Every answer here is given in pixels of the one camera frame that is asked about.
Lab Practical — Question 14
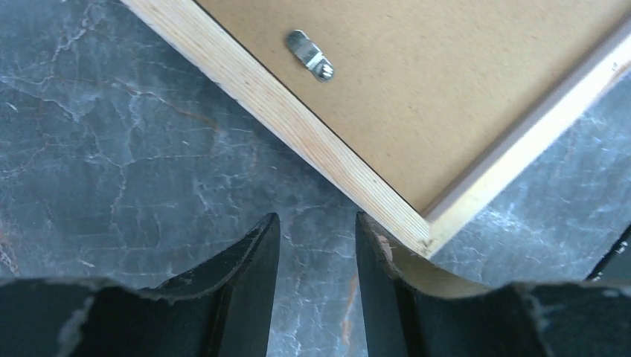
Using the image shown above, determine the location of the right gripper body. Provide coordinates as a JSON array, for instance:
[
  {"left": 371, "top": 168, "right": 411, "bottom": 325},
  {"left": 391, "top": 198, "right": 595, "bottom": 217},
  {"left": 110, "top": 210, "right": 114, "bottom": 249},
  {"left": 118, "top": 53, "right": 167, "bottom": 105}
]
[{"left": 586, "top": 226, "right": 630, "bottom": 281}]

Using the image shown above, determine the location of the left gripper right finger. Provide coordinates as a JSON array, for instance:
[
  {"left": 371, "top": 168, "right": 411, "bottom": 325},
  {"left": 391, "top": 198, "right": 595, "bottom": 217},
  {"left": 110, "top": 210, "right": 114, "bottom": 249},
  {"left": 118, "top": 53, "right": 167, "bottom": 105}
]
[{"left": 356, "top": 212, "right": 630, "bottom": 356}]

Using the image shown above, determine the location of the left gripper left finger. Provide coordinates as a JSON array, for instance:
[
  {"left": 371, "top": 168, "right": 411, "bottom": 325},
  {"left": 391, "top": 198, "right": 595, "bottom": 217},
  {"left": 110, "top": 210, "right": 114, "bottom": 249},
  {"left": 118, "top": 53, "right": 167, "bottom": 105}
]
[{"left": 1, "top": 213, "right": 281, "bottom": 356}]

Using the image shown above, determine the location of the wooden backing board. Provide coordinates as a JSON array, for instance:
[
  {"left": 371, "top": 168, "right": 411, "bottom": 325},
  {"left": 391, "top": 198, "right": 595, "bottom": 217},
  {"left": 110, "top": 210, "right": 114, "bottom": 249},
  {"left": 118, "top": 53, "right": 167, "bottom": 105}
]
[{"left": 202, "top": 1, "right": 630, "bottom": 211}]

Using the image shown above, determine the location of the white wooden picture frame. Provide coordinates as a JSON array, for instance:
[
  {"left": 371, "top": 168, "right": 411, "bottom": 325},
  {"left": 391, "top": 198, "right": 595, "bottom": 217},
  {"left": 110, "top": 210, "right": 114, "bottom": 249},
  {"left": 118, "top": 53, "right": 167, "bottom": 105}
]
[{"left": 126, "top": 1, "right": 630, "bottom": 258}]

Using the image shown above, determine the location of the metal turn clip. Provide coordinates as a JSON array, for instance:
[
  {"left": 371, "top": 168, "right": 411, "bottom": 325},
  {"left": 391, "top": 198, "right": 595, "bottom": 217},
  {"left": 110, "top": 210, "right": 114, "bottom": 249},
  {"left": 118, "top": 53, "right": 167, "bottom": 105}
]
[{"left": 285, "top": 29, "right": 335, "bottom": 82}]

